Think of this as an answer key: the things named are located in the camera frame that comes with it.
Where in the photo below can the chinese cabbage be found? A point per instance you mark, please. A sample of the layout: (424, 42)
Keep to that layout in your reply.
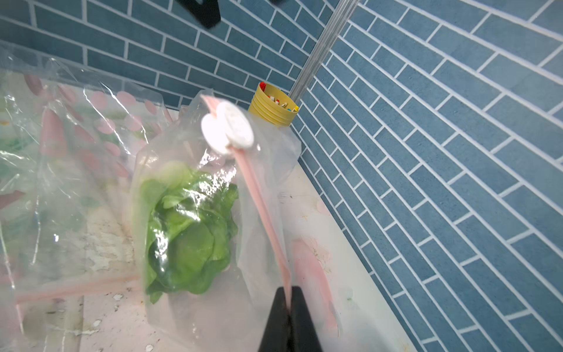
(189, 228)

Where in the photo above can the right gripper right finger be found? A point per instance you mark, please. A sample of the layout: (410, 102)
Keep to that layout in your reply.
(303, 336)

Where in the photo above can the yellow pen cup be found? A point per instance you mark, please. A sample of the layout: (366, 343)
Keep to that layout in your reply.
(273, 105)

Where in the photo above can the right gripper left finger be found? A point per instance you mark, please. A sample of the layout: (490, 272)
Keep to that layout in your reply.
(276, 336)

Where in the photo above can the zip-top bag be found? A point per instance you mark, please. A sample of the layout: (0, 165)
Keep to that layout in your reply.
(69, 141)
(213, 134)

